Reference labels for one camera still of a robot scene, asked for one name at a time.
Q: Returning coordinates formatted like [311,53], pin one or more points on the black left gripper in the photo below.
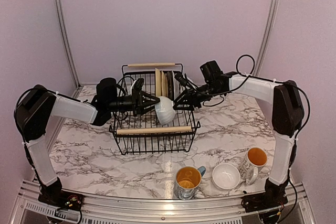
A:
[136,97]

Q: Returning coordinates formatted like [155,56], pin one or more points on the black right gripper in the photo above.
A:
[191,98]

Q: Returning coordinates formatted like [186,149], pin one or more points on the large white bowl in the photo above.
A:
[164,110]

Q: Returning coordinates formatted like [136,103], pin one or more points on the red and teal plate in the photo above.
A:
[174,85]

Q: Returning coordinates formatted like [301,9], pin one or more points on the cream bird pattern plate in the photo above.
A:
[164,88]

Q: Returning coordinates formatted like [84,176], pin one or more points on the pale yellow round plate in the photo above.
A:
[158,82]

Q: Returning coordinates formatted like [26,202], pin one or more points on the black wire dish rack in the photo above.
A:
[137,134]

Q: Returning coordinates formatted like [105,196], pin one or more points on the small white bowl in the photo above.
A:
[225,176]

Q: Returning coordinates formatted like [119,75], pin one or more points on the grey reindeer plate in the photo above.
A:
[170,85]

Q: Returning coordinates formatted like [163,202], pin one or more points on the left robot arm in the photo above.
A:
[38,105]

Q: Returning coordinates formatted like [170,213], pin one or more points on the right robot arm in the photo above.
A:
[287,115]

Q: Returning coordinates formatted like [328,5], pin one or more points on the white patterned mug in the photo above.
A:
[253,162]

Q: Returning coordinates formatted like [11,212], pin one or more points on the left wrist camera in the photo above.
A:
[137,84]

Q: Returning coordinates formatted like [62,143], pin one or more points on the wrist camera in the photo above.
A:
[137,84]
[184,80]

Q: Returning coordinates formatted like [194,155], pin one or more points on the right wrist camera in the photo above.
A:
[184,80]

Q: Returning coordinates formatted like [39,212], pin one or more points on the blue handled mug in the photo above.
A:
[187,181]

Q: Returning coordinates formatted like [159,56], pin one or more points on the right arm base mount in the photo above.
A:
[263,201]

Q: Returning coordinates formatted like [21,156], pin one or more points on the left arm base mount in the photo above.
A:
[65,200]

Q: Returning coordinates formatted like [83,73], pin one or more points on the left aluminium frame post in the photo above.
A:
[66,43]

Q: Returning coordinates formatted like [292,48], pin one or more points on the aluminium frame post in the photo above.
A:
[66,43]
[270,22]

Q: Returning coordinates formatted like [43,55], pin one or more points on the right aluminium frame post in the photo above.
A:
[270,22]

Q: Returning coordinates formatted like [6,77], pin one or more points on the aluminium front rail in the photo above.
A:
[108,209]

